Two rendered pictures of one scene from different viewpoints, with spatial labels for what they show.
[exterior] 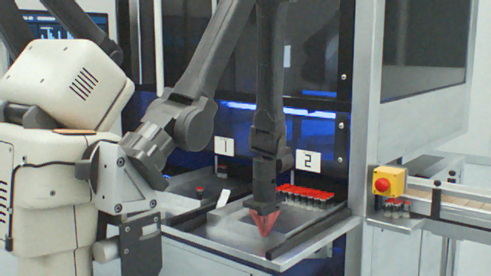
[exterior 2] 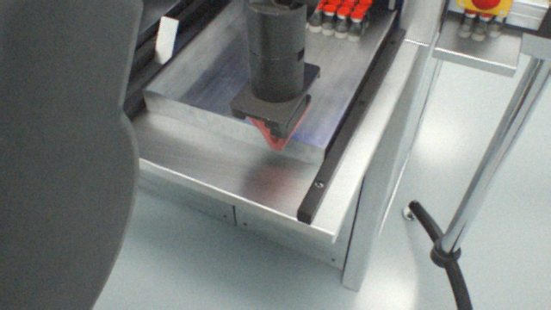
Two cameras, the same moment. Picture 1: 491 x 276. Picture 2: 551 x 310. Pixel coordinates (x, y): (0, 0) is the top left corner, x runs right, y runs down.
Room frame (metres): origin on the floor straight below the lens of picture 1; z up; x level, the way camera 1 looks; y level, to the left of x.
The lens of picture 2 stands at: (0.82, 0.04, 1.32)
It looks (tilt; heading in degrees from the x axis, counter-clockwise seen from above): 48 degrees down; 347
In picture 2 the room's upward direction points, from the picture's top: straight up
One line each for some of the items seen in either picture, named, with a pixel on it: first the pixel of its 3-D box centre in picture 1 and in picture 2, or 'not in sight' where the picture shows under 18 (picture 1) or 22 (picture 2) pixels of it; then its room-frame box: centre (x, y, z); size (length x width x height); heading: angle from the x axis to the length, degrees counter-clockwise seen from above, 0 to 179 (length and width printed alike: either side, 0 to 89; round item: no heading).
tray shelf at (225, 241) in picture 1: (232, 209); (184, 47); (1.48, 0.04, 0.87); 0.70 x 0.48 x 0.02; 51
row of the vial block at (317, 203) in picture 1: (300, 199); (309, 15); (1.47, -0.17, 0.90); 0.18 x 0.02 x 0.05; 52
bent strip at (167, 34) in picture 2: (211, 205); (145, 58); (1.41, 0.10, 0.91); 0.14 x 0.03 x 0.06; 140
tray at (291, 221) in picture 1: (280, 211); (282, 55); (1.39, -0.10, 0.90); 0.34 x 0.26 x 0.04; 142
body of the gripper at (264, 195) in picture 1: (264, 192); (276, 71); (1.20, -0.05, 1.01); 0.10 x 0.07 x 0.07; 141
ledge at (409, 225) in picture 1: (397, 220); (479, 40); (1.39, -0.44, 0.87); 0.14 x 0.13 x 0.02; 141
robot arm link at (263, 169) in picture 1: (265, 167); (278, 16); (1.21, -0.05, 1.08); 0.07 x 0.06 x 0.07; 146
